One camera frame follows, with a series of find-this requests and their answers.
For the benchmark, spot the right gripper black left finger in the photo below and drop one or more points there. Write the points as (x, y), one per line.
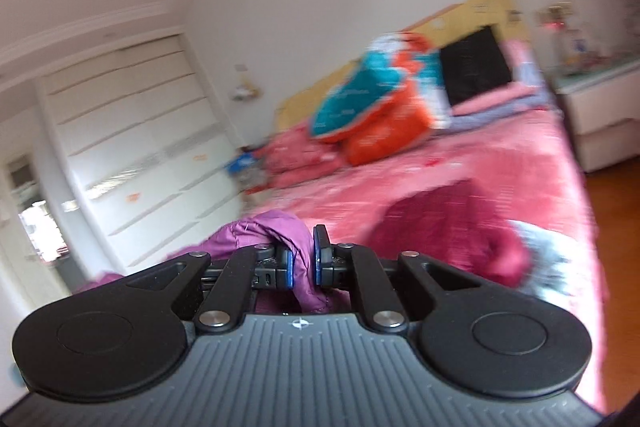
(230, 286)

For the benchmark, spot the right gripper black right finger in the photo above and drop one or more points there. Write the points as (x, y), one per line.
(356, 269)

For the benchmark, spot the purple down jacket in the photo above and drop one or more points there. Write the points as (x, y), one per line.
(292, 249)

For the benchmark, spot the blue storage box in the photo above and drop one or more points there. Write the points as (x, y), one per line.
(246, 171)

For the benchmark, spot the dark red down jacket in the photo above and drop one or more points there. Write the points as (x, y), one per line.
(457, 224)

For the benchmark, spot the red floral folded bedding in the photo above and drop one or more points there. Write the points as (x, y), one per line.
(294, 157)

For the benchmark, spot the white sliding wardrobe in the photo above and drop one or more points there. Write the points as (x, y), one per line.
(143, 149)

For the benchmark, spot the teal orange folded quilt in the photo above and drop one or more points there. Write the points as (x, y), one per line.
(383, 108)

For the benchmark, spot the light blue grey garment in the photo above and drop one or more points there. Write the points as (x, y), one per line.
(548, 276)

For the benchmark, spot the pink bedspread on bed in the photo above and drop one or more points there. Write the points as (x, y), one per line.
(524, 165)

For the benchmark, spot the black pillow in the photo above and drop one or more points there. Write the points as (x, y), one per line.
(473, 65)

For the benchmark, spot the pink folded blanket stack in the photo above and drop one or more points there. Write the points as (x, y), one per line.
(527, 91)

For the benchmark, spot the yellow wooden headboard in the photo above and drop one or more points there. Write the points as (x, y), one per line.
(433, 32)

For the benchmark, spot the white nightstand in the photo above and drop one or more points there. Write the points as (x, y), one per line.
(603, 113)

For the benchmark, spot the items on nightstand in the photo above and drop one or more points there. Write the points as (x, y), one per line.
(577, 46)

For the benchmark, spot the wall lamp fixture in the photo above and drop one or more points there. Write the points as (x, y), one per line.
(246, 89)

